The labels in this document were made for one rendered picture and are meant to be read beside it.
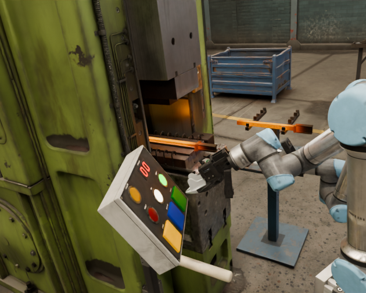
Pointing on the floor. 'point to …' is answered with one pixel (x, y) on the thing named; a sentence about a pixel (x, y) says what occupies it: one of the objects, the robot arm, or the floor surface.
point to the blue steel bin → (250, 71)
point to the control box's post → (151, 277)
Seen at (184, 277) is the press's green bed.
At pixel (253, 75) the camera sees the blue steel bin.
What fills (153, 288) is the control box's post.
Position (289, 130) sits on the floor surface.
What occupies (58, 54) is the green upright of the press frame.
